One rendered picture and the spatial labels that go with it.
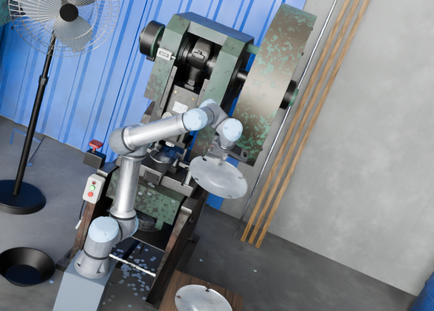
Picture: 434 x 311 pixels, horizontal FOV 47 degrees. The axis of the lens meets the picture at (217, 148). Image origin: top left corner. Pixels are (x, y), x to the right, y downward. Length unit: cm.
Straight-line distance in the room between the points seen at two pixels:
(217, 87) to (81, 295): 115
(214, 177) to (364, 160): 182
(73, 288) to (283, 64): 131
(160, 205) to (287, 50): 104
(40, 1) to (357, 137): 235
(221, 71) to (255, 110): 37
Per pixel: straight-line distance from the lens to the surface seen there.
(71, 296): 231
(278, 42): 225
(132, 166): 216
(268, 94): 219
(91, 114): 416
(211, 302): 252
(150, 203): 267
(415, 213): 410
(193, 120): 179
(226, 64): 248
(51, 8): 285
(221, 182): 232
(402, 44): 376
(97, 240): 216
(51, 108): 434
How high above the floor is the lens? 184
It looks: 20 degrees down
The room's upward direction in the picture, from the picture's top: 21 degrees clockwise
